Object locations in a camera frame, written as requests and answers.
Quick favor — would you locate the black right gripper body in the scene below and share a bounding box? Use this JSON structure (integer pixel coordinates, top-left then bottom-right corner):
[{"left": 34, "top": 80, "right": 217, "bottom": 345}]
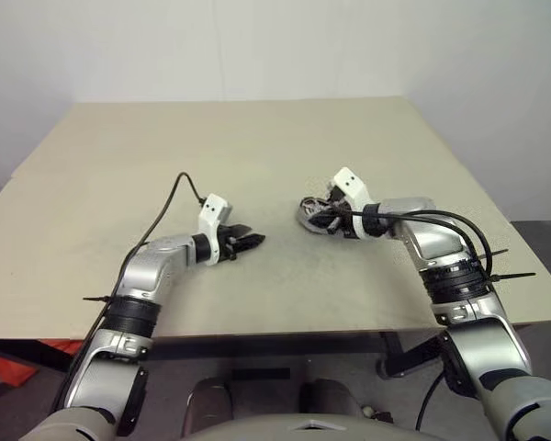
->
[{"left": 325, "top": 180, "right": 353, "bottom": 232}]

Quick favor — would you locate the black cable under table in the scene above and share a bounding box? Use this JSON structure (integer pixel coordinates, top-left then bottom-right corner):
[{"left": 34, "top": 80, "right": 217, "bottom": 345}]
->
[{"left": 414, "top": 370, "right": 447, "bottom": 434}]

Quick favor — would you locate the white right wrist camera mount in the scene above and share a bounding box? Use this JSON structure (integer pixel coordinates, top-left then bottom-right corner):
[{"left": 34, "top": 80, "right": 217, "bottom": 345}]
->
[{"left": 332, "top": 166, "right": 374, "bottom": 241}]

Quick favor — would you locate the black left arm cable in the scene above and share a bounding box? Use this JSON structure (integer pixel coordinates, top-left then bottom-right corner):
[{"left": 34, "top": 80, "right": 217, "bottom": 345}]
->
[{"left": 54, "top": 171, "right": 209, "bottom": 411}]

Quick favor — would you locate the small white connector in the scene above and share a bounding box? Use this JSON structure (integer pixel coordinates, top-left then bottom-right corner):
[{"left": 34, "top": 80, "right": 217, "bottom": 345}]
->
[{"left": 361, "top": 405, "right": 392, "bottom": 423}]

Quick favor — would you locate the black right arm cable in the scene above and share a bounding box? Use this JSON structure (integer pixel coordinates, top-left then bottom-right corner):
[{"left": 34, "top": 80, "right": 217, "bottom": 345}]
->
[{"left": 333, "top": 207, "right": 493, "bottom": 296}]

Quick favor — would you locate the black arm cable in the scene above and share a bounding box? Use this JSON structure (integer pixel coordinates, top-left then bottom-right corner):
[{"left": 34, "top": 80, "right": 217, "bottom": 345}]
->
[
  {"left": 333, "top": 207, "right": 493, "bottom": 296},
  {"left": 54, "top": 171, "right": 209, "bottom": 411}
]

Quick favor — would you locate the black flat strip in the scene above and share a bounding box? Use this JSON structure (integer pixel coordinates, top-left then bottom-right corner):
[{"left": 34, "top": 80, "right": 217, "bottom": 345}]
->
[{"left": 231, "top": 367, "right": 292, "bottom": 382}]

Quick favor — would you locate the black table frame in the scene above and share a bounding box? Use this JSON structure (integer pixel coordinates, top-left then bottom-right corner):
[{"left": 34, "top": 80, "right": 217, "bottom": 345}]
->
[{"left": 0, "top": 326, "right": 551, "bottom": 380}]

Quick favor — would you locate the grey robot torso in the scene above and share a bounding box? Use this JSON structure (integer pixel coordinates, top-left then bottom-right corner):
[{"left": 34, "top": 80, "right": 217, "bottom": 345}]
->
[{"left": 177, "top": 412, "right": 426, "bottom": 441}]

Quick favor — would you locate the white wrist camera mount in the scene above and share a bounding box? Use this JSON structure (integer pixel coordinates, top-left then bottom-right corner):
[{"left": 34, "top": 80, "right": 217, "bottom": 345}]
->
[
  {"left": 197, "top": 194, "right": 233, "bottom": 266},
  {"left": 332, "top": 166, "right": 374, "bottom": 241}
]

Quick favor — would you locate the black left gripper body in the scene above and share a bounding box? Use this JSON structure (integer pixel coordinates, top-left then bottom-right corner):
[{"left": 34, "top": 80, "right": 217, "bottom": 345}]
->
[{"left": 218, "top": 220, "right": 241, "bottom": 265}]

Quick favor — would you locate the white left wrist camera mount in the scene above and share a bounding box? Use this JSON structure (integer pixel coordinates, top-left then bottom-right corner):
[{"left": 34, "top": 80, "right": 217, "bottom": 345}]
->
[{"left": 197, "top": 194, "right": 233, "bottom": 266}]

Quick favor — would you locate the orange object under table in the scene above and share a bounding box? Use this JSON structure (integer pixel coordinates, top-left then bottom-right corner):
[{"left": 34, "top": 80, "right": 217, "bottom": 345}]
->
[{"left": 0, "top": 338, "right": 82, "bottom": 388}]

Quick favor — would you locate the dark rounded shape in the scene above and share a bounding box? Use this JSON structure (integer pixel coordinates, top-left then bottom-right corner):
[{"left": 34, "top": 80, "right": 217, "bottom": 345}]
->
[{"left": 186, "top": 377, "right": 233, "bottom": 422}]

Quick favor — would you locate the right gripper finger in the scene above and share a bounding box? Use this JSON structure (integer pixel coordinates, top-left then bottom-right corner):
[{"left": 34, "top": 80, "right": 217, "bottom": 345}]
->
[
  {"left": 309, "top": 213, "right": 346, "bottom": 234},
  {"left": 302, "top": 197, "right": 340, "bottom": 214}
]

